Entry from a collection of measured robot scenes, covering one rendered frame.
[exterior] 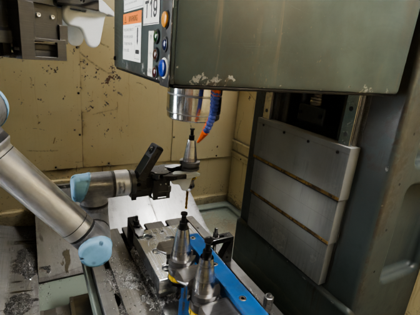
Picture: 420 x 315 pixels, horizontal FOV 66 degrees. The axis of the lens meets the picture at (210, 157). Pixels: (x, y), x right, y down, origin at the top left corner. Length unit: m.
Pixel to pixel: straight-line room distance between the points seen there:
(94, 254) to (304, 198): 0.75
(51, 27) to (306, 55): 0.50
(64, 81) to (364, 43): 1.46
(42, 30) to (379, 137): 0.90
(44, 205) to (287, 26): 0.63
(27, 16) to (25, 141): 1.55
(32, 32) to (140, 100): 1.58
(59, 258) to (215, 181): 1.16
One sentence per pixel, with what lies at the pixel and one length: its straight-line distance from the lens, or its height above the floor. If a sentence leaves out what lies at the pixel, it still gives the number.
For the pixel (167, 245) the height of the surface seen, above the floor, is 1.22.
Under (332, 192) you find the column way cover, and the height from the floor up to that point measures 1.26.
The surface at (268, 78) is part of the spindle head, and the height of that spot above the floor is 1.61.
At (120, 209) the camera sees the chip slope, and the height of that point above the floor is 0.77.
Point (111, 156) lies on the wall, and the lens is 2.00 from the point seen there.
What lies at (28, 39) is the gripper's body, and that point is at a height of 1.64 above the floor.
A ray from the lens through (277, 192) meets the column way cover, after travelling 1.33.
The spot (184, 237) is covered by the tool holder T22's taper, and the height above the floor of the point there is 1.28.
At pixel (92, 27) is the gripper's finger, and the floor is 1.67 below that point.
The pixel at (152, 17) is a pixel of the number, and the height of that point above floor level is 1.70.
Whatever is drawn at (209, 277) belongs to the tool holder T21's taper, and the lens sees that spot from 0.63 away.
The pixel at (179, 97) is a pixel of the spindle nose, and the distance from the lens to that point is 0.89.
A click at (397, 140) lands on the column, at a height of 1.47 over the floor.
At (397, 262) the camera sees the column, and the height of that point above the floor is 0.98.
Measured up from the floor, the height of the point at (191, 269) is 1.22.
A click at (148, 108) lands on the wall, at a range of 1.98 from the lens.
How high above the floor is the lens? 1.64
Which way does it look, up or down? 18 degrees down
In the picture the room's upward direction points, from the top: 5 degrees clockwise
